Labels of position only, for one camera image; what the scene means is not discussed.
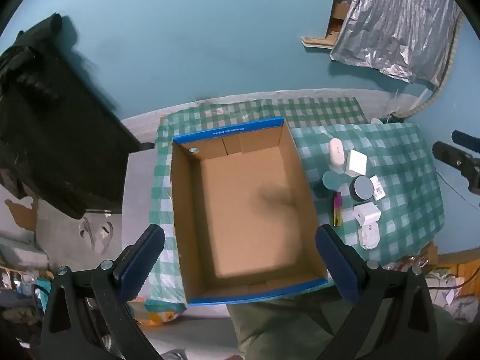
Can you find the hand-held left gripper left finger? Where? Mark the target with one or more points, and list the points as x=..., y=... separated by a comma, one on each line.
x=144, y=258

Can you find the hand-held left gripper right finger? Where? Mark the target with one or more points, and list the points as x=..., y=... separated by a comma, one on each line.
x=339, y=266

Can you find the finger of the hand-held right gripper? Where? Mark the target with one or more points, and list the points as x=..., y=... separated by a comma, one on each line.
x=465, y=139
x=450, y=152

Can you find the white pronged charger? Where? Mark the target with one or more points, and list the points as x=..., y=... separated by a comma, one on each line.
x=367, y=235

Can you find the iridescent lighter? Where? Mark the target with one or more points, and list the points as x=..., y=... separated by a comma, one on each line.
x=337, y=212

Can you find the white cube charger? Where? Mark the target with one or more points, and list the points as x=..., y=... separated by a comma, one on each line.
x=365, y=213

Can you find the white pill bottle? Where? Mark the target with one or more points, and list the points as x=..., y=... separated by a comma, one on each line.
x=378, y=189

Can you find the black round speaker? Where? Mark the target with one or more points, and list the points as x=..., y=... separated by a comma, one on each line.
x=362, y=187

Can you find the green tin can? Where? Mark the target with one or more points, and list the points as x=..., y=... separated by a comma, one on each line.
x=332, y=180

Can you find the white square box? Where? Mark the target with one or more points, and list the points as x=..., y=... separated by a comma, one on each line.
x=357, y=163

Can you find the white oval case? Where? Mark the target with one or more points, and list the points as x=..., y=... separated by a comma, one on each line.
x=336, y=151

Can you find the blue-edged cardboard box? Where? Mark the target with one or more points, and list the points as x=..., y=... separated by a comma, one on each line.
x=243, y=202

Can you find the green checkered tablecloth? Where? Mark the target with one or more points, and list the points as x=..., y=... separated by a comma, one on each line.
x=405, y=157

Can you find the white slipper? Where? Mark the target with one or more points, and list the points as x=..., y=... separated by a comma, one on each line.
x=85, y=230
x=103, y=235

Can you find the olive green pants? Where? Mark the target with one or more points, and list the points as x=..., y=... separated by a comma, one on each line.
x=285, y=326

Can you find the silver foil sheet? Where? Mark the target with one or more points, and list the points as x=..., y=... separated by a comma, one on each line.
x=393, y=26

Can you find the dark cloth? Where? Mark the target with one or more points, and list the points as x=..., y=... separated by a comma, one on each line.
x=56, y=131

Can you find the cardboard strip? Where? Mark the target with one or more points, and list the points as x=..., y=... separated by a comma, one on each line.
x=318, y=42

